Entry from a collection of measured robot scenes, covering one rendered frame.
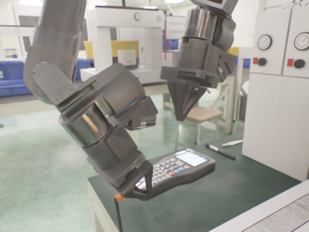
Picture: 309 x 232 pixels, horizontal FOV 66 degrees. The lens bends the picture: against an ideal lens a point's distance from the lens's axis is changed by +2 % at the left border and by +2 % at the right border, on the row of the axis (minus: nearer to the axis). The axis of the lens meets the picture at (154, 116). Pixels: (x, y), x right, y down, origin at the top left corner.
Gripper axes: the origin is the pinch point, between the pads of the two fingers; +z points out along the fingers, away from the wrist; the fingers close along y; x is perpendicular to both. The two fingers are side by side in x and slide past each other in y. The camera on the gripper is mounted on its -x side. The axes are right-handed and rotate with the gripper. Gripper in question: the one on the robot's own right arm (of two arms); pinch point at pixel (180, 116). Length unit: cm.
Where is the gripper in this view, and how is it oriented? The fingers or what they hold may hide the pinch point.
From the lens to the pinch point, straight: 46.9
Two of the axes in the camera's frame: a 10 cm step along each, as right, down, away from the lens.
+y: -6.1, -2.2, 7.6
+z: -1.9, 9.7, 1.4
